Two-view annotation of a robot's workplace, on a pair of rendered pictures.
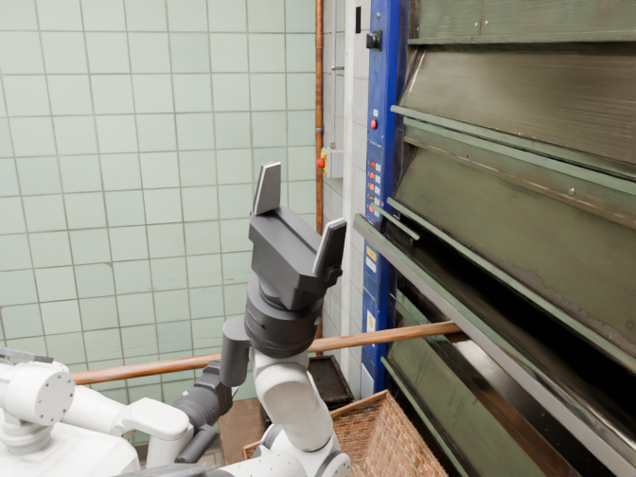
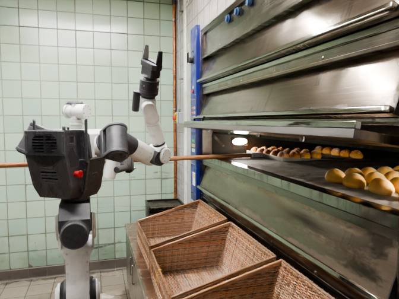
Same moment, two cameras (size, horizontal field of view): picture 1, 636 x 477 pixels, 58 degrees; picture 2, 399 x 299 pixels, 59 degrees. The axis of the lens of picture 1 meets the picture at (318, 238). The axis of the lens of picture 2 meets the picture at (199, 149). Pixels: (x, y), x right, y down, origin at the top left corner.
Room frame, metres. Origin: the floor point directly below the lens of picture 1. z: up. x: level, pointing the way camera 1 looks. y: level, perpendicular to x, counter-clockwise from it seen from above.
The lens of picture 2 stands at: (-1.02, -0.14, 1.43)
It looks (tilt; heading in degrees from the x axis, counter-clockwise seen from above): 5 degrees down; 358
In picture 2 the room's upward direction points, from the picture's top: straight up
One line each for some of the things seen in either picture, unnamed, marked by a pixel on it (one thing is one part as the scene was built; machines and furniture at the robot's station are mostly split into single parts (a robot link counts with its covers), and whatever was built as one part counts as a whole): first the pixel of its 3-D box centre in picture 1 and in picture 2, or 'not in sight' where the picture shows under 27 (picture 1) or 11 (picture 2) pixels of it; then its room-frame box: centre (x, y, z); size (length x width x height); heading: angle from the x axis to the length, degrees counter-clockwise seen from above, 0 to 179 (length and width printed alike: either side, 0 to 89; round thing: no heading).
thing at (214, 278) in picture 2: not in sight; (206, 267); (0.67, -0.22, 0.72); 0.56 x 0.49 x 0.28; 14
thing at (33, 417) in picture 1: (25, 397); (77, 114); (0.62, 0.37, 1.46); 0.10 x 0.07 x 0.09; 70
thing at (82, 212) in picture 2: not in sight; (75, 220); (0.54, 0.36, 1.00); 0.28 x 0.13 x 0.18; 15
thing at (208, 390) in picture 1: (204, 400); (124, 163); (1.02, 0.23, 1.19); 0.12 x 0.10 x 0.13; 160
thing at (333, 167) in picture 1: (332, 162); (179, 117); (2.20, -0.06, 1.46); 0.10 x 0.07 x 0.10; 14
